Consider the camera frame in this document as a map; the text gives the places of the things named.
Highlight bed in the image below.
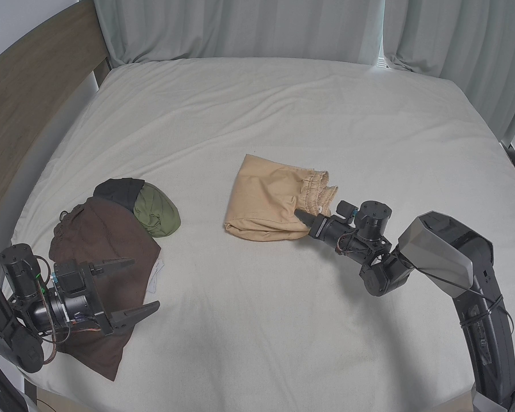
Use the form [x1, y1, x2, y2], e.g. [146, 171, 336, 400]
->
[0, 0, 515, 412]

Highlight green garment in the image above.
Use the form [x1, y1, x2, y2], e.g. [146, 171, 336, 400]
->
[132, 181, 182, 239]

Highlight brown shorts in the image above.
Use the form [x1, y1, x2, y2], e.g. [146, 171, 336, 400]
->
[49, 197, 163, 381]

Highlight tan shorts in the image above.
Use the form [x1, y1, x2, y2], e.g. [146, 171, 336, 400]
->
[223, 153, 340, 243]

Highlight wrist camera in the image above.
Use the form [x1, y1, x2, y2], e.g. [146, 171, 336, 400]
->
[51, 260, 87, 295]
[335, 201, 361, 222]

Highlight white garment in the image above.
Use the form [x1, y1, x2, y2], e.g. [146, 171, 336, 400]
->
[145, 259, 166, 293]

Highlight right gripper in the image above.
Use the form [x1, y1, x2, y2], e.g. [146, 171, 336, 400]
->
[294, 208, 357, 245]

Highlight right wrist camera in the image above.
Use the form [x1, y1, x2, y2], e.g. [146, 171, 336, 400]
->
[335, 201, 361, 222]

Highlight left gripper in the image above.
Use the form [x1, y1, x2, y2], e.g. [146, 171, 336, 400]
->
[49, 258, 161, 337]

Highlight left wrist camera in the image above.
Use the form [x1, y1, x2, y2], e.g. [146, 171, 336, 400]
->
[51, 260, 87, 295]

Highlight black garment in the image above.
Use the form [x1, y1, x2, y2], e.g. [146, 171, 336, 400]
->
[93, 179, 146, 214]

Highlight white curtain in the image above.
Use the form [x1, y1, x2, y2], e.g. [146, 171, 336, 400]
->
[87, 0, 389, 70]
[381, 0, 515, 146]

